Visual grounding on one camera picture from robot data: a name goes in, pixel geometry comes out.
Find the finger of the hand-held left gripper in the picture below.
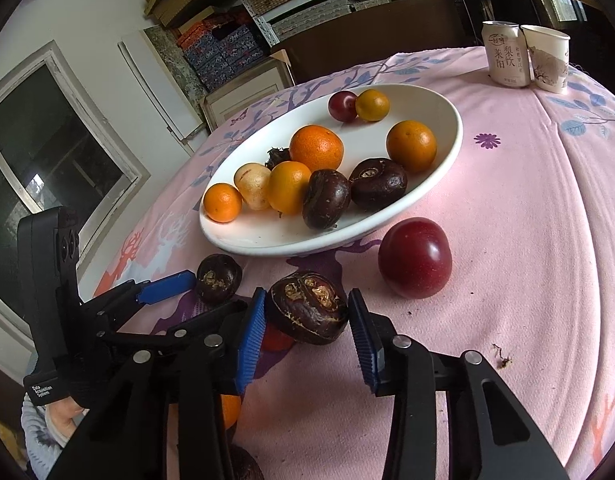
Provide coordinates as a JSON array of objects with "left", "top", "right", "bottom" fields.
[
  {"left": 80, "top": 270, "right": 197, "bottom": 333},
  {"left": 94, "top": 300, "right": 250, "bottom": 361}
]

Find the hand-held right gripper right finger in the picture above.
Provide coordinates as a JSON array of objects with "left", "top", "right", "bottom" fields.
[{"left": 347, "top": 287, "right": 571, "bottom": 480}]

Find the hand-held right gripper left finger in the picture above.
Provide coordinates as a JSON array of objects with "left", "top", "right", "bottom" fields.
[{"left": 47, "top": 287, "right": 266, "bottom": 480}]

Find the large dark water chestnut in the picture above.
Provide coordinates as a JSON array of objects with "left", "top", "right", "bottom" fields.
[{"left": 264, "top": 271, "right": 349, "bottom": 346}]

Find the white ceramic plate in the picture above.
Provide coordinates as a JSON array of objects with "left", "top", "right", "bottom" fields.
[{"left": 199, "top": 84, "right": 463, "bottom": 257}]

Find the large red plum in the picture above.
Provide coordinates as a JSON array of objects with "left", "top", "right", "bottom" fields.
[{"left": 378, "top": 217, "right": 453, "bottom": 300}]

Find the yellow potato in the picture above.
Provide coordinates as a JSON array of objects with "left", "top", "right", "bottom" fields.
[{"left": 234, "top": 162, "right": 272, "bottom": 211}]

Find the large orange mandarin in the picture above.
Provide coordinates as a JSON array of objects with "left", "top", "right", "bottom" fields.
[{"left": 289, "top": 125, "right": 345, "bottom": 172}]

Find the dark red plum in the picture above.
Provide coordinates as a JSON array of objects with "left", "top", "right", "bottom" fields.
[{"left": 328, "top": 90, "right": 359, "bottom": 123}]

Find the small yellow-orange citrus fruit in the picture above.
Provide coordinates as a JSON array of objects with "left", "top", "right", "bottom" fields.
[{"left": 355, "top": 89, "right": 391, "bottom": 122}]

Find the person's left forearm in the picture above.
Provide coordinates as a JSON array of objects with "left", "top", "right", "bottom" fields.
[{"left": 18, "top": 389, "right": 80, "bottom": 480}]

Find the person's left hand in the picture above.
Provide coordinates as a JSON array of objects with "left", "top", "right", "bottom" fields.
[{"left": 44, "top": 397, "right": 85, "bottom": 436}]

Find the white framed window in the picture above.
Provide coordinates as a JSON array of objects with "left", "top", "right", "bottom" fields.
[{"left": 0, "top": 40, "right": 150, "bottom": 376}]

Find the white board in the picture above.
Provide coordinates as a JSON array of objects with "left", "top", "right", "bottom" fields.
[{"left": 118, "top": 30, "right": 205, "bottom": 153}]

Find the pink printed tablecloth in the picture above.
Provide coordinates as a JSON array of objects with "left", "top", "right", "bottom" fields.
[{"left": 90, "top": 45, "right": 615, "bottom": 480}]

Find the green marbled board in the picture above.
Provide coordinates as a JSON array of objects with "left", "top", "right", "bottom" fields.
[{"left": 144, "top": 25, "right": 210, "bottom": 111}]

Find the stack of blue patterned boxes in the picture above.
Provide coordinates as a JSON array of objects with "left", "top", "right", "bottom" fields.
[{"left": 180, "top": 22, "right": 268, "bottom": 93}]

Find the orange-red flat box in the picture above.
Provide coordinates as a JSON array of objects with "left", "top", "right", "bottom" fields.
[{"left": 174, "top": 15, "right": 253, "bottom": 48}]

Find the white metal shelf unit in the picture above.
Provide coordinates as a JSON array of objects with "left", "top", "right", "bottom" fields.
[{"left": 212, "top": 0, "right": 603, "bottom": 51}]

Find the white patterned flat box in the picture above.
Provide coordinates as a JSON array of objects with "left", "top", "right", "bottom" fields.
[{"left": 272, "top": 0, "right": 351, "bottom": 38}]

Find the brown board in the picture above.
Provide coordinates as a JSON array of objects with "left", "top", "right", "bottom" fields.
[{"left": 270, "top": 0, "right": 463, "bottom": 83}]

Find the white drink can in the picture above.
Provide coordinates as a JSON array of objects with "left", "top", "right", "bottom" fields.
[{"left": 481, "top": 20, "right": 533, "bottom": 88}]

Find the white paper cup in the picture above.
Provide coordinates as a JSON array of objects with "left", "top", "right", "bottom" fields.
[{"left": 520, "top": 24, "right": 572, "bottom": 94}]

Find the dark glossy panel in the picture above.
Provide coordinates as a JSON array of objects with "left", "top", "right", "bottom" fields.
[{"left": 457, "top": 0, "right": 608, "bottom": 56}]

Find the wooden picture frame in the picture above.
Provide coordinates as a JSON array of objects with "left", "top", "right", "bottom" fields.
[{"left": 200, "top": 57, "right": 295, "bottom": 133}]

